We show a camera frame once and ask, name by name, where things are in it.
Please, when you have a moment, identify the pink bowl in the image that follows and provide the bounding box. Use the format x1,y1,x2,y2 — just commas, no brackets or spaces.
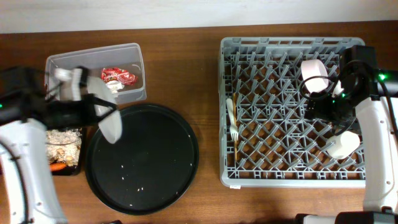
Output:
301,59,328,93

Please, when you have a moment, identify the cream white cup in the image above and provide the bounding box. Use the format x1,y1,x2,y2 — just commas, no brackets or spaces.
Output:
326,131,361,159

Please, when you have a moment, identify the black rectangular tray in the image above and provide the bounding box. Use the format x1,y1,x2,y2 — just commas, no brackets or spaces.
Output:
51,128,86,176

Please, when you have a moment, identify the round black tray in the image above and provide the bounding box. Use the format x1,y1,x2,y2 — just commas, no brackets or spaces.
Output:
85,103,199,215

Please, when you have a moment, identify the orange carrot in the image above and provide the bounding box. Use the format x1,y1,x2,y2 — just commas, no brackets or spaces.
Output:
50,162,67,172

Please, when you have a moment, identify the white tissue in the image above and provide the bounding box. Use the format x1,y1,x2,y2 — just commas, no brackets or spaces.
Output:
106,80,124,93

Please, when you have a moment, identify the grey dishwasher rack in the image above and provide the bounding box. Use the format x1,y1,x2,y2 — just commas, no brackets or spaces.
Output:
218,37,365,189

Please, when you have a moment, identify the pile of food scraps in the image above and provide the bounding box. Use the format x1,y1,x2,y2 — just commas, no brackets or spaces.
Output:
45,129,82,167

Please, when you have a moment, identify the white plastic fork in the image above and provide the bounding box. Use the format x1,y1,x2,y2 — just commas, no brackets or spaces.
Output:
226,98,234,141

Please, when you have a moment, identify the wooden chopstick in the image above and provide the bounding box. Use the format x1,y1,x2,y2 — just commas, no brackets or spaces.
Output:
233,93,238,162

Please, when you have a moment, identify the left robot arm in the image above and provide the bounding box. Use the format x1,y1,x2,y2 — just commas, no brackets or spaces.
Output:
1,67,106,223

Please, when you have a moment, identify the clear plastic bin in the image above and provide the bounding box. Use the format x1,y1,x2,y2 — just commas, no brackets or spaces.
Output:
44,43,147,105

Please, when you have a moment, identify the grey plate with food scraps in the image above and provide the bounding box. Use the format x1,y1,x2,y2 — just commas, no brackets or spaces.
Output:
87,77,123,144

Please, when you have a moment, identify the red snack wrapper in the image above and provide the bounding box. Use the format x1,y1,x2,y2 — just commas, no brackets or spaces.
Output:
101,67,137,85

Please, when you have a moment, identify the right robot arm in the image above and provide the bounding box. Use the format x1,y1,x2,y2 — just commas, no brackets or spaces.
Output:
295,45,397,224

